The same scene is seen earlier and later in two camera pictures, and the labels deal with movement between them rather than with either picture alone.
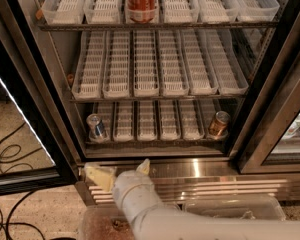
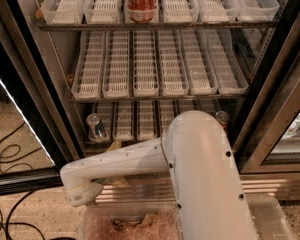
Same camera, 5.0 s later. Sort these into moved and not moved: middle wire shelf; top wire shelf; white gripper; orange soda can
Moved: white gripper
Not moved: middle wire shelf; top wire shelf; orange soda can
